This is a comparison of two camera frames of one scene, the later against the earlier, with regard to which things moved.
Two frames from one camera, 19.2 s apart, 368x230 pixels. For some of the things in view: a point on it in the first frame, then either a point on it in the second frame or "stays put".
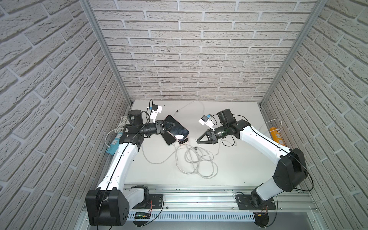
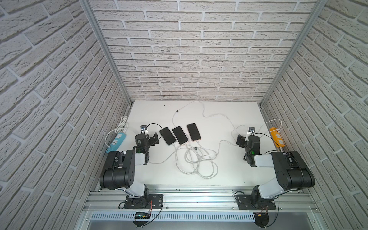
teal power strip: x=114 y=145 stays put
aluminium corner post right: x=318 y=8 stays put
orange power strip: x=276 y=135 stays put
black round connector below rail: x=261 y=218 stays put
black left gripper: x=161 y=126 to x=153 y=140
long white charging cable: x=202 y=161 to x=175 y=136
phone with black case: x=178 y=129 to x=193 y=132
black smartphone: x=168 y=137 stays put
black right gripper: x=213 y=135 to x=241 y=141
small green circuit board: x=142 y=215 stays put
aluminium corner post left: x=88 y=10 stays put
